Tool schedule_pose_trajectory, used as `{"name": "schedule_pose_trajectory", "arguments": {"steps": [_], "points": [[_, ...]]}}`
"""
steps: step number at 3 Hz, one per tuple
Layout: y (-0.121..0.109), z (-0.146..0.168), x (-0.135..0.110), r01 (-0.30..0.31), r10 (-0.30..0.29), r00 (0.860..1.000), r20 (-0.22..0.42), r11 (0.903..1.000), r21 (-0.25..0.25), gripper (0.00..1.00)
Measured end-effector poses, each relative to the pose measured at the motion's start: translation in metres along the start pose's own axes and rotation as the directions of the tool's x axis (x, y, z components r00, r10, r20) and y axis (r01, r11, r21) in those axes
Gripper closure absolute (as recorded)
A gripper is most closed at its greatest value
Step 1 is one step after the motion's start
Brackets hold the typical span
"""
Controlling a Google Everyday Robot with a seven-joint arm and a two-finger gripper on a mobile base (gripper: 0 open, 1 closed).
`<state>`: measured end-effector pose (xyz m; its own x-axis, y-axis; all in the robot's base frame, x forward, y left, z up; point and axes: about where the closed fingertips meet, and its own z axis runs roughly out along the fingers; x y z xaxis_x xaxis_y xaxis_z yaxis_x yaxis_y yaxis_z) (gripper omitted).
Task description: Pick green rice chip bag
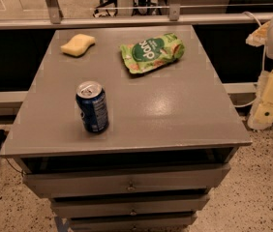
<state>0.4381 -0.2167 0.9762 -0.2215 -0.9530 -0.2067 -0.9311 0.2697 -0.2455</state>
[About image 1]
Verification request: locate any middle grey drawer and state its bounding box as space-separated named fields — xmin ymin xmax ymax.
xmin=51 ymin=194 xmax=209 ymax=218

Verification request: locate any bottom grey drawer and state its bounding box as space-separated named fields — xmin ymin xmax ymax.
xmin=69 ymin=212 xmax=197 ymax=232

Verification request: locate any green rice chip bag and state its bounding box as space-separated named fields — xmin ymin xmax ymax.
xmin=120 ymin=33 xmax=185 ymax=74

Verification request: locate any yellow sponge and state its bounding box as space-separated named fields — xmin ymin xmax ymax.
xmin=60 ymin=34 xmax=96 ymax=57

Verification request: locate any white cable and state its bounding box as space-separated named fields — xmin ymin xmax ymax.
xmin=232 ymin=11 xmax=268 ymax=108

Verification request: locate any grey drawer cabinet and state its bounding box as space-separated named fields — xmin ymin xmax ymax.
xmin=0 ymin=25 xmax=253 ymax=232

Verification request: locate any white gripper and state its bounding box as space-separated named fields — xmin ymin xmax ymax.
xmin=247 ymin=70 xmax=273 ymax=131

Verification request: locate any grey drawer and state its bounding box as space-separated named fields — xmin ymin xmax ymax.
xmin=24 ymin=163 xmax=230 ymax=198
xmin=51 ymin=194 xmax=209 ymax=218
xmin=69 ymin=212 xmax=197 ymax=232

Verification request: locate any blue soda can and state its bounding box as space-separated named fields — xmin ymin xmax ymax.
xmin=76 ymin=81 xmax=108 ymax=132

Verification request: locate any top grey drawer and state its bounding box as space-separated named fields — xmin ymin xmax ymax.
xmin=24 ymin=163 xmax=230 ymax=198

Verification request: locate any metal railing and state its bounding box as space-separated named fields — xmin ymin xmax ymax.
xmin=0 ymin=0 xmax=273 ymax=29

